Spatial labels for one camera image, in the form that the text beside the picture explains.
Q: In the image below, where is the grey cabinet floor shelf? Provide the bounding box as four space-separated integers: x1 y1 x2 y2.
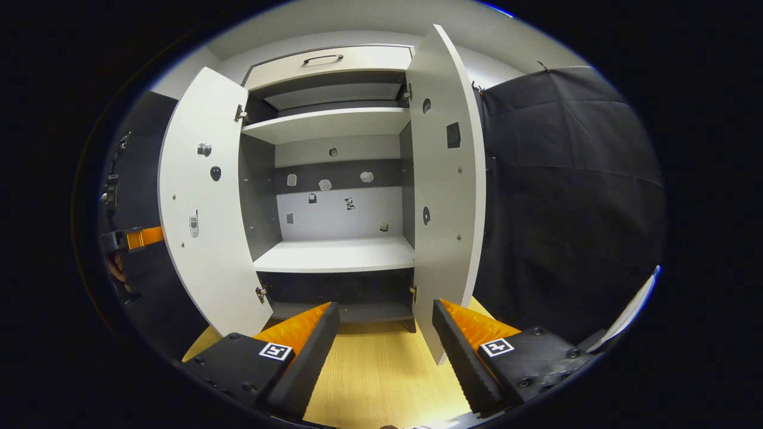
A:
271 301 415 324

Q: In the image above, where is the cabinet door with headphone sticker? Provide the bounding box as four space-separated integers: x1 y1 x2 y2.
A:
407 24 486 365

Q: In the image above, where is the black backdrop cloth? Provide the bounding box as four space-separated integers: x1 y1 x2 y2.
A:
98 66 665 358

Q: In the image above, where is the white panel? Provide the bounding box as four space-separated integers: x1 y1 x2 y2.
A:
599 265 661 353

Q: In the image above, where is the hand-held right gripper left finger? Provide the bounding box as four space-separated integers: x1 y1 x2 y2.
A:
182 301 342 421

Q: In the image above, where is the white cabinet shelf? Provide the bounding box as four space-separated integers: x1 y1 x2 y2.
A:
253 236 416 273
241 107 412 145

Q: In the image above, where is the beige double-door shoe cabinet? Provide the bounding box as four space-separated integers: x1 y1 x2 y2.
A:
158 24 486 365

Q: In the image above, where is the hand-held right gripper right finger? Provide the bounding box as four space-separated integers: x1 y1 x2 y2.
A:
432 298 597 418

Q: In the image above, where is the cabinet door with camera sticker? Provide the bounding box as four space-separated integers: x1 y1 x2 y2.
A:
158 67 274 337

